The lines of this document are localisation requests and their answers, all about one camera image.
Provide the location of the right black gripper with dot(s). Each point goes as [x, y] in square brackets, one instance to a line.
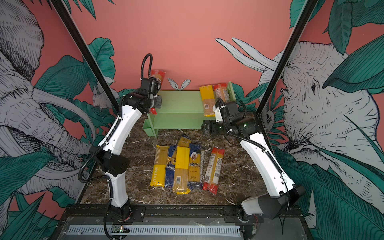
[214, 124]

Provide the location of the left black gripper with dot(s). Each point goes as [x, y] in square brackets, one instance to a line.
[158, 104]

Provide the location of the red spaghetti bag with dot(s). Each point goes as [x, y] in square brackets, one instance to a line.
[221, 91]
[159, 76]
[213, 171]

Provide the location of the yellow orange spaghetti bag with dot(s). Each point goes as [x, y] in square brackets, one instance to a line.
[208, 99]

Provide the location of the small yellow pasta bag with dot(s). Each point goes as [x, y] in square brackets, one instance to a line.
[184, 142]

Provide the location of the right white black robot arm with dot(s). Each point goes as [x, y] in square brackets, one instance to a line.
[282, 190]

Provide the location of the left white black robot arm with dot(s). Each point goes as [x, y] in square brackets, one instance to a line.
[131, 107]

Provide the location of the green two-tier shelf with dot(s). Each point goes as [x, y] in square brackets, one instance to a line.
[181, 109]

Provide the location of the blue clear spaghetti bag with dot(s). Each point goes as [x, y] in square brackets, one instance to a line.
[202, 168]

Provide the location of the blue Ankara spaghetti bag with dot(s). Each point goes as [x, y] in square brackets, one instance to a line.
[195, 168]

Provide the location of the blue Barilla spaghetti box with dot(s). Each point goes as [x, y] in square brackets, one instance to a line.
[170, 167]

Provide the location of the yellow Tatime spaghetti bag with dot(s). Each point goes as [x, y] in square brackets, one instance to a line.
[159, 169]

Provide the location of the long yellow spaghetti bag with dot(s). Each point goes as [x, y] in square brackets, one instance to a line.
[180, 185]

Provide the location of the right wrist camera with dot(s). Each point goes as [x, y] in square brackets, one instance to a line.
[218, 115]

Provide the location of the left black frame post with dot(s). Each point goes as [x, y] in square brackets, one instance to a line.
[66, 18]

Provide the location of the black frame post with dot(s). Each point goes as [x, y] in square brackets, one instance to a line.
[295, 36]
[66, 18]

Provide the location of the white slotted cable duct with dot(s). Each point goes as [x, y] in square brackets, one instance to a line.
[141, 230]

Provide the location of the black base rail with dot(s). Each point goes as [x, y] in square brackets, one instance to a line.
[140, 213]

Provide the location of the right black frame post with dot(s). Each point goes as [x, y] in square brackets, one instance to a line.
[295, 36]

